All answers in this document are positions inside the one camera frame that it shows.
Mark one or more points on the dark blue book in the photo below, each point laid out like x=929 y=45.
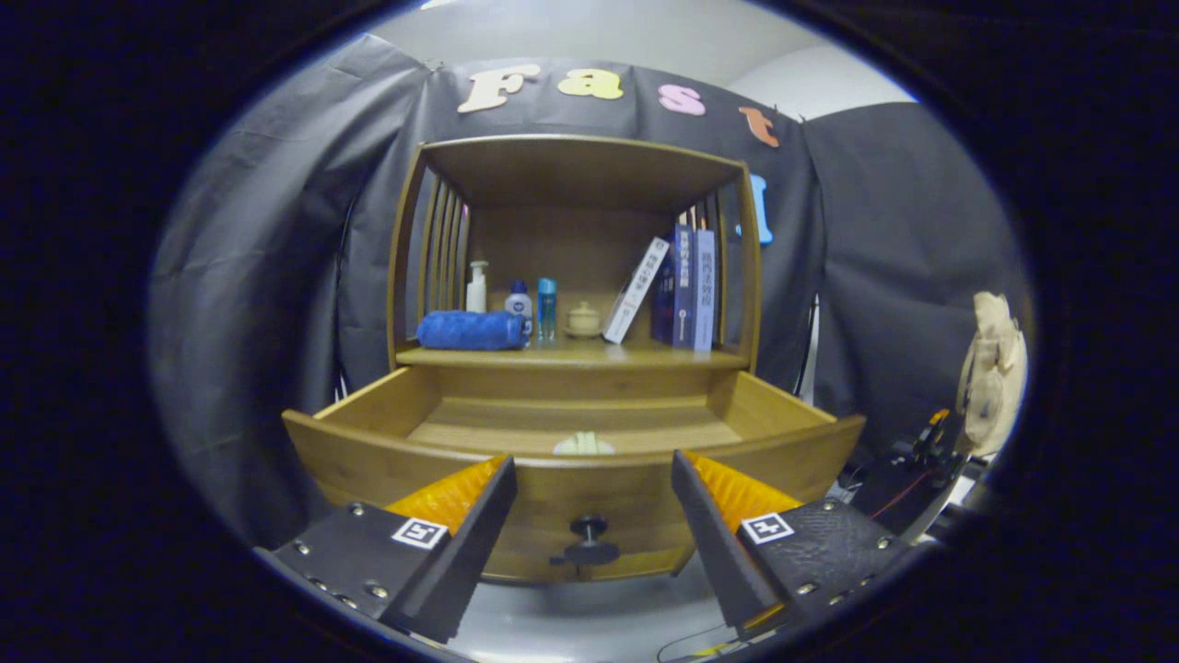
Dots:
x=680 y=285

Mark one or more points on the white pump bottle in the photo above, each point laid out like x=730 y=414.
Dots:
x=476 y=293

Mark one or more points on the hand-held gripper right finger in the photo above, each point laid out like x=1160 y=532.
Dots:
x=709 y=534

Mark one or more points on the black backdrop cloth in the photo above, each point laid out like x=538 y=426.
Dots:
x=258 y=295

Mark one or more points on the beige fabric object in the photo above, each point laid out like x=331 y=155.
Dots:
x=993 y=368

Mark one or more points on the pale green ceramic ornament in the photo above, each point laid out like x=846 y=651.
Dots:
x=583 y=446

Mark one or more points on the white book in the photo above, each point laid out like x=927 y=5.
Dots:
x=636 y=290

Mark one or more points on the white bottle with blue cap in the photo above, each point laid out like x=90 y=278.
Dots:
x=519 y=304

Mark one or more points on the lavender book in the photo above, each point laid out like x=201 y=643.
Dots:
x=704 y=290

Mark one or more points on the wooden countertop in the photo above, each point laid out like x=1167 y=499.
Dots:
x=589 y=354

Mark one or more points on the dark equipment with orange parts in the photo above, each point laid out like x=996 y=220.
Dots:
x=907 y=483

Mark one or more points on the blue glass bottle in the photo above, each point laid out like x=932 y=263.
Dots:
x=547 y=308

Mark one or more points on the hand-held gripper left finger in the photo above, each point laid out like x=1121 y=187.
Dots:
x=479 y=534

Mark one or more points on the beige lidded teacup with saucer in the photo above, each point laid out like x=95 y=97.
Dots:
x=583 y=320

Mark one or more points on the folded blue towel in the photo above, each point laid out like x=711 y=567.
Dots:
x=470 y=330

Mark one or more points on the wooden cabinet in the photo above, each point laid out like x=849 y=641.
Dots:
x=571 y=170

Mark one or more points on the black light stand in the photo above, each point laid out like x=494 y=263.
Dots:
x=811 y=341

